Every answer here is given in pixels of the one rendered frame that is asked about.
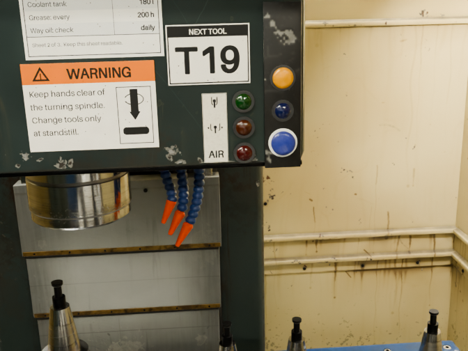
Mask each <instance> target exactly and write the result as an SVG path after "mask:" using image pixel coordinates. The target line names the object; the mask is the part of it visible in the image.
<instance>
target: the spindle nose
mask: <svg viewBox="0 0 468 351"><path fill-rule="evenodd" d="M25 180H26V191H27V197H28V203H29V210H30V211H31V218H32V220H33V221H34V222H35V223H36V224H37V225H39V226H42V227H44V228H49V229H54V230H64V231H71V230H82V229H88V228H96V227H99V226H104V225H107V224H111V223H114V222H115V221H118V220H120V219H122V218H123V217H124V216H126V215H127V214H128V213H129V212H130V210H131V208H132V207H131V200H132V190H131V181H130V172H122V173H90V174H74V175H42V176H25Z"/></svg>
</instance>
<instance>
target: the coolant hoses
mask: <svg viewBox="0 0 468 351"><path fill-rule="evenodd" d="M186 171H187V170H176V172H178V173H177V178H178V185H179V186H178V191H179V193H178V196H179V199H178V198H177V196H176V194H177V191H176V190H175V189H174V188H175V185H174V183H173V178H172V177H171V172H170V171H159V172H161V173H160V177H161V178H163V179H162V183H163V184H164V188H165V190H166V195H167V196H168V197H167V199H166V205H165V208H164V213H163V216H162V223H163V224H165V223H166V221H167V219H168V218H169V216H170V214H171V212H172V210H173V209H174V207H175V205H176V202H179V204H178V205H177V209H178V210H176V211H175V214H174V216H173V220H172V222H171V226H170V229H169V233H168V234H169V235H173V233H174V231H175V230H176V228H177V227H178V225H179V224H180V222H181V221H182V219H183V218H184V216H185V213H184V211H186V210H187V204H188V202H189V199H188V196H189V192H188V190H189V187H188V185H187V184H188V179H187V176H188V175H187V172H186ZM194 172H195V174H194V179H195V180H194V185H195V186H194V188H193V191H194V193H193V194H192V197H193V199H192V200H191V203H192V204H191V205H190V207H189V209H190V210H189V212H188V213H187V214H188V216H187V217H186V218H185V221H186V222H184V223H183V225H182V228H181V230H180V234H179V236H178V239H177V241H176V243H175V245H176V246H177V247H179V246H180V245H181V243H182V242H183V240H184V239H185V238H186V237H187V235H188V234H189V232H190V231H191V229H193V224H195V223H196V218H197V217H198V212H199V211H200V209H201V207H200V205H201V204H202V200H201V199H202V198H203V192H204V187H203V185H204V184H205V181H204V178H205V175H204V172H205V169H194Z"/></svg>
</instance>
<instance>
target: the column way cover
mask: <svg viewBox="0 0 468 351"><path fill-rule="evenodd" d="M187 175H188V176H187V179H188V184H187V185H188V187H189V190H188V192H189V196H188V199H189V202H188V204H187V210H186V211H184V213H185V216H184V218H183V219H182V221H181V222H180V224H179V225H178V227H177V228H176V230H175V231H174V233H173V235H169V234H168V233H169V229H170V226H171V222H172V220H173V216H174V214H175V211H176V210H178V209H177V205H178V204H179V202H176V205H175V207H174V209H173V210H172V212H171V214H170V216H169V218H168V219H167V221H166V223H165V224H163V223H162V216H163V213H164V208H165V205H166V199H167V197H168V196H167V195H166V190H165V188H164V184H163V183H162V179H163V178H161V177H160V174H151V175H131V176H130V181H131V190H132V200H131V207H132V208H131V210H130V212H129V213H128V214H127V215H126V216H124V217H123V218H122V219H120V220H118V221H115V222H114V223H111V224H107V225H104V226H99V227H96V228H88V229H82V230H71V231H64V230H54V229H49V228H44V227H42V226H39V225H37V224H36V223H35V222H34V221H33V220H32V218H31V211H30V210H29V203H28V197H27V191H26V184H21V180H18V181H17V182H16V183H15V184H14V185H13V190H14V195H15V205H16V211H17V221H18V226H19V236H20V242H21V248H22V256H23V257H25V258H26V264H27V270H28V275H29V285H30V291H31V301H32V307H33V317H34V318H36V319H37V320H38V329H39V335H40V345H41V351H42V350H43V349H44V348H45V347H46V346H47V345H48V336H49V308H50V306H51V305H52V304H53V303H52V296H53V295H54V287H52V285H51V282H52V281H54V280H57V279H60V280H63V285H62V286H61V288H62V294H64V295H65V300H66V302H68V303H69V304H70V308H71V311H72V316H73V318H74V322H75V326H76V328H77V333H78V336H79V339H80V340H83V341H85V342H86V343H87V344H88V350H89V351H218V349H219V342H220V335H219V308H220V307H221V286H220V266H219V247H221V212H220V191H219V172H218V171H217V172H212V176H205V178H204V181H205V184H204V185H203V187H204V192H203V198H202V199H201V200H202V204H201V205H200V207H201V209H200V211H199V212H198V217H197V218H196V223H195V224H193V229H191V231H190V232H189V234H188V235H187V237H186V238H185V239H184V240H183V242H182V243H181V245H180V246H179V247H177V246H176V241H177V239H178V236H179V234H180V230H181V228H182V225H183V223H184V222H186V221H185V218H186V217H187V216H188V214H187V213H188V212H189V210H190V209H189V207H190V205H191V204H192V203H191V200H192V199H193V197H192V194H193V193H194V191H193V188H194V186H195V185H194V180H195V179H194V173H187Z"/></svg>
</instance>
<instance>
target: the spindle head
mask: <svg viewBox="0 0 468 351"><path fill-rule="evenodd" d="M161 1H162V25H163V38H164V56H140V57H117V58H73V59H51V60H28V61H26V57H25V51H24V39H23V33H22V22H21V16H20V5H19V0H0V178H8V177H24V176H57V175H74V174H90V173H122V172H139V171H171V170H188V169H220V168H237V167H253V166H265V114H264V57H263V2H275V1H301V2H302V56H301V157H302V155H303V152H304V67H305V0H161ZM232 23H249V43H250V83H242V84H201V85H181V86H169V81H168V68H167V55H166V29H165V25H183V24H232ZM150 60H154V66H155V88H156V100H157V122H158V134H159V147H152V148H119V149H101V150H67V151H49V152H32V153H31V150H30V144H29V133H28V127H27V121H26V110H25V104H24V94H23V88H22V77H21V70H20V64H41V63H84V62H107V61H150ZM238 91H249V92H250V93H251V94H252V95H253V97H254V106H253V108H252V109H251V110H250V111H248V112H245V113H241V112H239V111H237V110H235V108H234V107H233V103H232V100H233V96H234V95H235V94H236V93H237V92H238ZM202 93H226V97H227V122H228V162H214V163H204V145H203V112H202ZM242 116H246V117H249V118H250V119H252V121H253V122H254V125H255V130H254V133H253V134H252V135H251V136H250V137H248V138H245V139H242V138H240V137H238V136H236V135H235V133H234V131H233V123H234V122H235V120H236V119H238V118H239V117H242ZM242 142H247V143H250V144H251V145H252V146H253V147H254V149H255V152H256V154H255V157H254V159H253V160H252V161H251V162H249V163H246V164H242V163H239V162H238V161H237V160H236V159H235V157H234V154H233V151H234V149H235V147H236V145H237V144H239V143H242Z"/></svg>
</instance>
